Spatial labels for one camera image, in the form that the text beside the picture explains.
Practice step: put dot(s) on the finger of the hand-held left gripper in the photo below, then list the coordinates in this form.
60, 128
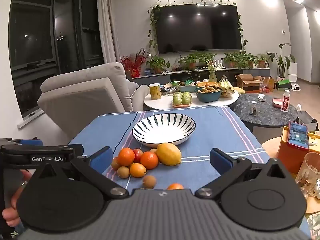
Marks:
77, 151
32, 142

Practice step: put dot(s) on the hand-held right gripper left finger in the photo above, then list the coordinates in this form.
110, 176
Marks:
101, 158

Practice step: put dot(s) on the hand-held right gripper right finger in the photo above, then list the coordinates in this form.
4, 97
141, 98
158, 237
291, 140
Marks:
220, 161

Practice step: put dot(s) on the mandarin orange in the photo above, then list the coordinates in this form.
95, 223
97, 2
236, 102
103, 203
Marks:
137, 170
126, 157
149, 160
175, 186

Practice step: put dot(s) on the small red apple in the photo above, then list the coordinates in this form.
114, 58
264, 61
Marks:
138, 155

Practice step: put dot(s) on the yellow lemon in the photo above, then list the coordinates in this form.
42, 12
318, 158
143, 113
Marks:
168, 154

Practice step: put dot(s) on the striped ceramic bowl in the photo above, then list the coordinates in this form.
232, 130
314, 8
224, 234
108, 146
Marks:
162, 130

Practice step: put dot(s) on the person's left hand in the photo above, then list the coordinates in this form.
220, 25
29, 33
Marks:
15, 197

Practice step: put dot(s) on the blue striped tablecloth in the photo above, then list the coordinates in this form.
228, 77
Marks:
212, 135

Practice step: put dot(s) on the round wooden stool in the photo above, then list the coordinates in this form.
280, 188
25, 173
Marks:
271, 147

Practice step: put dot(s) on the grey armchair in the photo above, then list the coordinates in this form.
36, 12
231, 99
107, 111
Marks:
82, 97

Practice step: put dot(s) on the glass spice jar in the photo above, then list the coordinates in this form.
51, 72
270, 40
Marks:
253, 110

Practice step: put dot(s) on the teal bowl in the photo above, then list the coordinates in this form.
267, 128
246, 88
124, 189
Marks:
207, 97

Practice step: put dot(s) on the pink tray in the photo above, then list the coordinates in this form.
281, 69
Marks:
182, 105

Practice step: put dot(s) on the dark marble round table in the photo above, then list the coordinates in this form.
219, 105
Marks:
267, 110

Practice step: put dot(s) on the orange box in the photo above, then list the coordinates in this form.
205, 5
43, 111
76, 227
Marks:
290, 160

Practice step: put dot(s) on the pile of longans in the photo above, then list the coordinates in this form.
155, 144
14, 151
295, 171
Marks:
207, 89

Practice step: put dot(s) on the bunch of bananas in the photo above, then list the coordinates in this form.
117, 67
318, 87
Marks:
225, 85

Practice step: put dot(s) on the white tissue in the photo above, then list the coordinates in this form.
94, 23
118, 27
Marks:
261, 95

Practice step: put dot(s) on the grey cushion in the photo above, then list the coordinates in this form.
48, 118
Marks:
132, 87

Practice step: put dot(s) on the orange basket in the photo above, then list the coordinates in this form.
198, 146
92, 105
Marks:
211, 83

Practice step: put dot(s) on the teal basket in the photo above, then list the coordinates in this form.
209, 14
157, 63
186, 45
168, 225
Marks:
187, 88

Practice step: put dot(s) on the white round table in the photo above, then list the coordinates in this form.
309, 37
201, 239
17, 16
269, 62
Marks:
160, 103

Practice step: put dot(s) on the pink dish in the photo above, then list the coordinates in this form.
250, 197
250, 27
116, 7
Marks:
276, 103

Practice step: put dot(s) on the smartphone in red case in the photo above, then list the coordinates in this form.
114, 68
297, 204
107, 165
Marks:
297, 135

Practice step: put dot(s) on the yellow can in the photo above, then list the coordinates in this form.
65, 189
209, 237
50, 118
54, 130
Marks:
155, 92

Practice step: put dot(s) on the open cardboard box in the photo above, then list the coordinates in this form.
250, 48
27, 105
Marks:
246, 80

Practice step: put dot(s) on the spider plant in glass vase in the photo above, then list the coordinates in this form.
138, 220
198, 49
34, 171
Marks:
212, 75

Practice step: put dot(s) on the white bottle with red label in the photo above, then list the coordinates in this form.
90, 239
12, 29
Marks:
285, 103

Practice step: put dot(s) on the tray of wrapped snacks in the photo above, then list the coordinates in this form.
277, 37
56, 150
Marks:
168, 90

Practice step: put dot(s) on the clear glass cup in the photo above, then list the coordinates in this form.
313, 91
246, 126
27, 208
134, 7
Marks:
307, 172

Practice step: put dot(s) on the green lidded container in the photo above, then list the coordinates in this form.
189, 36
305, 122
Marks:
175, 83

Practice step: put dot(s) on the red vase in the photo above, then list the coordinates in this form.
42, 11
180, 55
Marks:
135, 73

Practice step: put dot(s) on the yellow carton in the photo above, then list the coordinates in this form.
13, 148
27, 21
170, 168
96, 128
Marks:
268, 83

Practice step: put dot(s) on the white paper bag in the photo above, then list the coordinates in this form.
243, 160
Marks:
303, 118

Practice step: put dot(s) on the grey television cabinet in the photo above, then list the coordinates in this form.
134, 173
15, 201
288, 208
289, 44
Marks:
180, 75

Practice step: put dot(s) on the dark window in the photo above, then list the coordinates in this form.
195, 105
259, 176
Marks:
32, 42

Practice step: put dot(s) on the green box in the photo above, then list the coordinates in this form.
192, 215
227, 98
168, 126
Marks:
283, 82

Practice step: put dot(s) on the potted green plant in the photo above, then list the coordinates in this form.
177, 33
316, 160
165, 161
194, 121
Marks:
157, 63
191, 61
231, 60
262, 61
208, 57
250, 60

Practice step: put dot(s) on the red berry branches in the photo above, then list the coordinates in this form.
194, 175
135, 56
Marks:
131, 61

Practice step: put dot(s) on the white robot vacuum dock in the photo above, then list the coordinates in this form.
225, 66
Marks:
295, 86

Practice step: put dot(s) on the white air purifier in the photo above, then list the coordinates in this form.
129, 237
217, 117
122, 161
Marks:
293, 71

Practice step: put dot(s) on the tall leafy plant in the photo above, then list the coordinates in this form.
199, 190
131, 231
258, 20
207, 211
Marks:
282, 62

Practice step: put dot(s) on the white curtain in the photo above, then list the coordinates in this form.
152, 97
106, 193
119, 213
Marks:
106, 30

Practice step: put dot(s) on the ivy vine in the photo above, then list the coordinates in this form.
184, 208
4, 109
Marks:
152, 43

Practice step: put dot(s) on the wall television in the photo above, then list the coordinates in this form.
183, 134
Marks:
197, 30

